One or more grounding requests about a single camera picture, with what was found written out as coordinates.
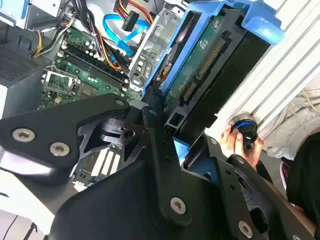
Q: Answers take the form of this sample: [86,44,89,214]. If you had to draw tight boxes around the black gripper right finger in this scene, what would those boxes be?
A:
[181,136,320,240]

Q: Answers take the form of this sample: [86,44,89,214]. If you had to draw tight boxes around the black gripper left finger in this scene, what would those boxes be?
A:
[0,93,195,227]

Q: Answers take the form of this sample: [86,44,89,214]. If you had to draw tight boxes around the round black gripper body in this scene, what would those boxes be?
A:
[48,158,235,240]

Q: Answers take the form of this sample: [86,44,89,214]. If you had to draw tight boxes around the round black tool blue ring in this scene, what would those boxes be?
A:
[231,112,260,151]

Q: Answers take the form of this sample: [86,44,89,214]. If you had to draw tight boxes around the hard disk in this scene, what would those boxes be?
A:
[141,0,286,163]

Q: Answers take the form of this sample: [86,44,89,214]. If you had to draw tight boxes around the person's bare hand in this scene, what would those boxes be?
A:
[220,124,265,169]

